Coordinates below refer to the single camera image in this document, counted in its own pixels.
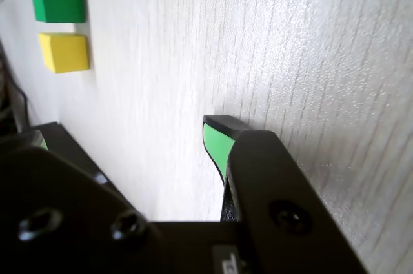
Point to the green cube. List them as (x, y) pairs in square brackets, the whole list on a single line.
[(58, 0)]

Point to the yellow cube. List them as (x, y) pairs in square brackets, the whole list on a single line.
[(66, 53)]

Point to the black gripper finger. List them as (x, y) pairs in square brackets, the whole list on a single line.
[(274, 190), (64, 222)]

